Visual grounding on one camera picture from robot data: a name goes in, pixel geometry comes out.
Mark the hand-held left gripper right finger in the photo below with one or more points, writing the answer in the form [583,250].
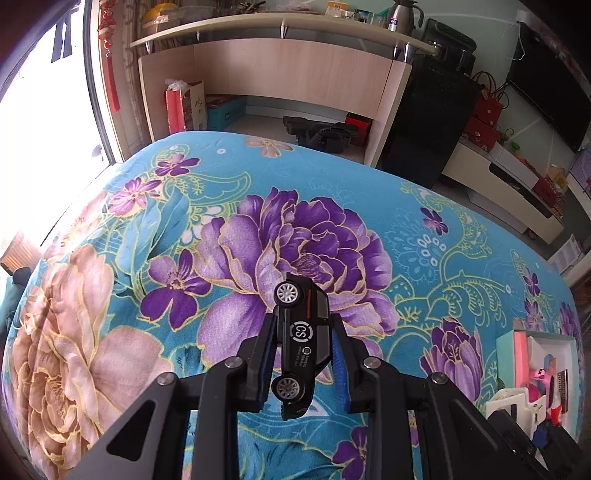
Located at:
[340,369]

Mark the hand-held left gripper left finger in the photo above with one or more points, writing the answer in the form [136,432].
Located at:
[263,369]

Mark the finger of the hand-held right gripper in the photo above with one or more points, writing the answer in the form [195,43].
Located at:
[561,454]
[512,436]

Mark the black toy car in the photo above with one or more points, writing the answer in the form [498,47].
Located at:
[300,337]

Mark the silver harmonica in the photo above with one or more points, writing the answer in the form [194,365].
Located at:
[562,385]

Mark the shallow teal cardboard box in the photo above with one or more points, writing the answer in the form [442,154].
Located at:
[505,364]

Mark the white printed calendar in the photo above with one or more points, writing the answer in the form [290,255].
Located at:
[568,254]

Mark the black tool case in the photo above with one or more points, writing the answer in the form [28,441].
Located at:
[323,134]

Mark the cream television cabinet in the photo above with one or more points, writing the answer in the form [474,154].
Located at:
[503,194]

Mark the red flat box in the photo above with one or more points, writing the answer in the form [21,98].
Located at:
[547,190]

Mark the red gift box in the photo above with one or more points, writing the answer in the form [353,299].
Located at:
[480,134]

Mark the red tissue box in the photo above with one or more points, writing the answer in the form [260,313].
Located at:
[182,108]

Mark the black water dispenser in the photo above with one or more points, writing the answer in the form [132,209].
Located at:
[429,106]

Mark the red handbag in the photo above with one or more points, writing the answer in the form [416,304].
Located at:
[488,110]

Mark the wooden counter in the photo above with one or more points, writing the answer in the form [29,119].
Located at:
[286,69]

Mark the red hanging ornament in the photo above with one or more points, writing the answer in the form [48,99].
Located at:
[108,46]

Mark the steel thermos jug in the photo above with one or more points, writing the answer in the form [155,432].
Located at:
[399,14]

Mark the yellow round container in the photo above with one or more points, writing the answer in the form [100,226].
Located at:
[159,13]

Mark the dark hanging clothes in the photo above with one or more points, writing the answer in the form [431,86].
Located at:
[62,39]

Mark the wall television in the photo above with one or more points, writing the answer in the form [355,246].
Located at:
[554,83]

